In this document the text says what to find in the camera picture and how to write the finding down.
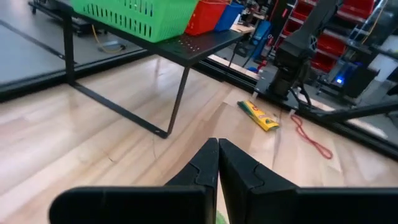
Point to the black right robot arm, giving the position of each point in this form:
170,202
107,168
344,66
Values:
295,53

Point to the red plastic basket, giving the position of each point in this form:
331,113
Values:
205,18

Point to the black mesh metal shelf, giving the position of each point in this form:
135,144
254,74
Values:
192,46

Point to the green plastic basket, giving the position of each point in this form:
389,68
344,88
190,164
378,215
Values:
140,15

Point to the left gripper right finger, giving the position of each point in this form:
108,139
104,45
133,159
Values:
245,180

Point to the black computer blue light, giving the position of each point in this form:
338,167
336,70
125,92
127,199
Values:
351,77

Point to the blue plastic basket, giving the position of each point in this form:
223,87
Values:
228,17

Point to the grey desk foot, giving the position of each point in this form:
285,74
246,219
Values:
110,44

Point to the blue upright device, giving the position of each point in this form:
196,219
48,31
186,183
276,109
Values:
261,34

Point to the small yellow crayon box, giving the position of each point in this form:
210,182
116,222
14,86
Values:
258,115

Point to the black metal strut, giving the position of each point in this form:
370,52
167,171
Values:
357,112

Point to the shelving with red bins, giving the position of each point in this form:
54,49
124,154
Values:
329,46

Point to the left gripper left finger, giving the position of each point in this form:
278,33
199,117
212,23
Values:
205,168

